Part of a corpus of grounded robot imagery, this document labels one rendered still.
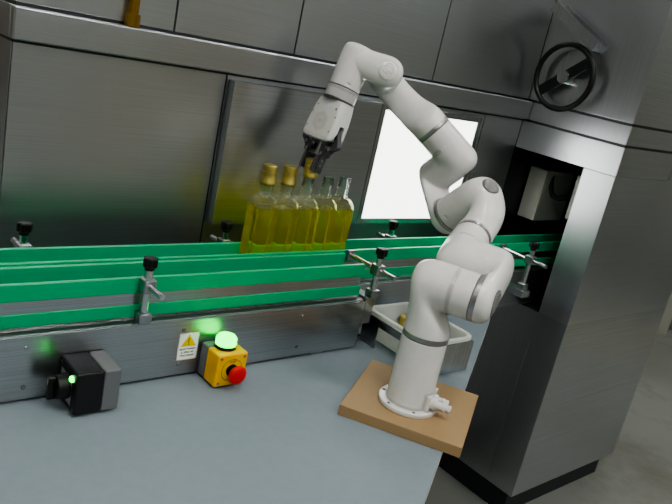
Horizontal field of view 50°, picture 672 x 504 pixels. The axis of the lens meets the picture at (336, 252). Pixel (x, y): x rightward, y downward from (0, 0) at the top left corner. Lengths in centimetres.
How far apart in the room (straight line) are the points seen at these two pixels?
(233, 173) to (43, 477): 84
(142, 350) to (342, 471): 44
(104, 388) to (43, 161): 49
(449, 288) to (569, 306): 106
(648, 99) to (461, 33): 59
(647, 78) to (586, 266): 58
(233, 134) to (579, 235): 118
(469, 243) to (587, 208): 92
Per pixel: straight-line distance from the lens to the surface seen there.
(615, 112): 234
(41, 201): 158
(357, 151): 194
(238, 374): 145
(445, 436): 146
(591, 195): 236
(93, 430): 132
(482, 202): 161
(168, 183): 168
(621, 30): 238
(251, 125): 172
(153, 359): 146
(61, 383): 133
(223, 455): 129
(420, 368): 146
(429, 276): 140
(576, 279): 239
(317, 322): 166
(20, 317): 133
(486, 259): 147
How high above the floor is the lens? 146
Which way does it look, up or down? 16 degrees down
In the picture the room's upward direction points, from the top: 12 degrees clockwise
